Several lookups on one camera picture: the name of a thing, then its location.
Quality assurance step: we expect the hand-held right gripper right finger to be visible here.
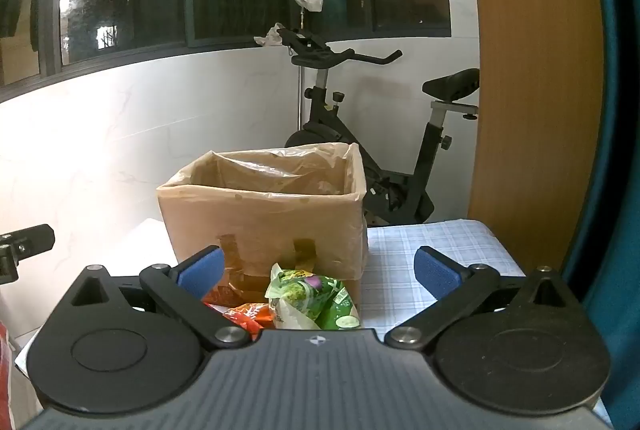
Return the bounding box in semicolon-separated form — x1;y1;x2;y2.
384;246;583;350

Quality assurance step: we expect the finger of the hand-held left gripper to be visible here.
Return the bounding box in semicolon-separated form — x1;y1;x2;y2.
0;224;56;283

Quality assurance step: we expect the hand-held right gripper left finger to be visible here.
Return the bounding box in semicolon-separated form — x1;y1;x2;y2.
60;246;251;350

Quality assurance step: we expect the orange chip bag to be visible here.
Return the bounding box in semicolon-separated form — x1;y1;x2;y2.
220;302;273;332

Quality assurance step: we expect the clear plastic liner bag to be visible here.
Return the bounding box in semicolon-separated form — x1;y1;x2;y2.
156;142;369;282

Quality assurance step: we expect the brown cardboard box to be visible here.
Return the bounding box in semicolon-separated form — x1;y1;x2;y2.
156;142;369;311

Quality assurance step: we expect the blue checked tablecloth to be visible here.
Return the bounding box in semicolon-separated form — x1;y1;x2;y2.
359;219;527;342

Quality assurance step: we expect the green snack packet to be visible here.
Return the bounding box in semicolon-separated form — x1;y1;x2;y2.
265;263;361;331

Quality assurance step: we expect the black exercise bike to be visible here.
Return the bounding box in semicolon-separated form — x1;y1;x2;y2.
277;27;481;226

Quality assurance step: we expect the white crumpled cloth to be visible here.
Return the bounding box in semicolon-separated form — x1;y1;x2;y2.
254;23;286;47

